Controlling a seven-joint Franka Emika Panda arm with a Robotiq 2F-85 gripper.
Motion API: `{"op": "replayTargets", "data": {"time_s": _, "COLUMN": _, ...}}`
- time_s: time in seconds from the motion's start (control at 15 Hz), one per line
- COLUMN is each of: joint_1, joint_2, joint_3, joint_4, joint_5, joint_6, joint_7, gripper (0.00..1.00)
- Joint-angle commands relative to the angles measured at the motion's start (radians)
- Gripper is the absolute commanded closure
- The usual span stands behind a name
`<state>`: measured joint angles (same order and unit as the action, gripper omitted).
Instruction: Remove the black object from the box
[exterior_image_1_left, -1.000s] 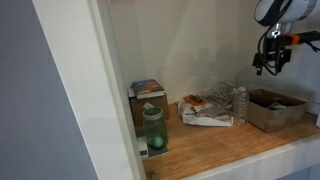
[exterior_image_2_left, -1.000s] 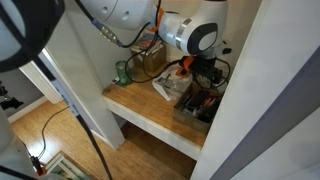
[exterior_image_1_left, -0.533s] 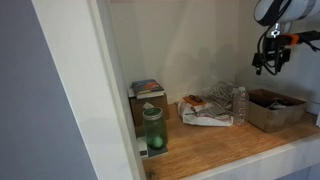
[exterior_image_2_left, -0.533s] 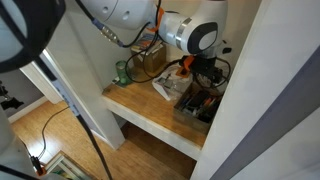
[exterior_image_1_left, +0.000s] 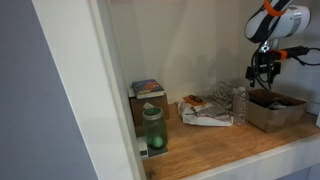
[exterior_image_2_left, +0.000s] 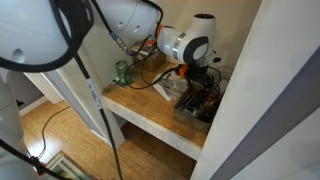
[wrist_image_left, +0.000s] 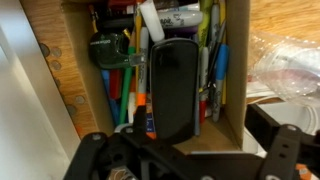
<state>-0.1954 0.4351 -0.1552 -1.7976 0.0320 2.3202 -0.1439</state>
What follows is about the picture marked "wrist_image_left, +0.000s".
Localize cardboard box of pens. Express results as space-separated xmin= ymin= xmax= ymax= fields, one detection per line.
xmin=59 ymin=0 xmax=252 ymax=155

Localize clear plastic water bottle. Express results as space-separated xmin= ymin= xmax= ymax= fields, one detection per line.
xmin=248 ymin=29 xmax=320 ymax=108

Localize grey and orange marker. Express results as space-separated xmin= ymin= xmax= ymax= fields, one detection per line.
xmin=136 ymin=26 xmax=150 ymax=108

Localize grey and red marker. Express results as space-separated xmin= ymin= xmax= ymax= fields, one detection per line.
xmin=198 ymin=46 xmax=210 ymax=125

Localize yellow pencil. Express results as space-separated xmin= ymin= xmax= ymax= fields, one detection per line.
xmin=134 ymin=0 xmax=144 ymax=98

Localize yellow-green highlighter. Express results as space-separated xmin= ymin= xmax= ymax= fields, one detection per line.
xmin=198 ymin=0 xmax=215 ymax=48

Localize white marker cap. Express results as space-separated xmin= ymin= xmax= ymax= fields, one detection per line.
xmin=138 ymin=0 xmax=166 ymax=43

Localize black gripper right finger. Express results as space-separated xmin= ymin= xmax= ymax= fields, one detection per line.
xmin=259 ymin=123 xmax=303 ymax=180

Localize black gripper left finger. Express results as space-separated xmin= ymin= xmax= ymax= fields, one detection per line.
xmin=63 ymin=132 xmax=108 ymax=180

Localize grey Sharpie marker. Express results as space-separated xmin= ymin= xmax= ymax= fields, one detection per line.
xmin=156 ymin=9 xmax=204 ymax=30

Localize grey pen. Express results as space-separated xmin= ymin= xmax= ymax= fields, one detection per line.
xmin=210 ymin=3 xmax=221 ymax=52

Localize green pen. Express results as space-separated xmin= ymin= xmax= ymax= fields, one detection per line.
xmin=118 ymin=31 xmax=138 ymax=125

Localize blue Sharpie marker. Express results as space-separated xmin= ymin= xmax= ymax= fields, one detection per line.
xmin=211 ymin=43 xmax=231 ymax=123

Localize black rounded object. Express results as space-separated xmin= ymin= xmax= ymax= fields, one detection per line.
xmin=149 ymin=37 xmax=200 ymax=145

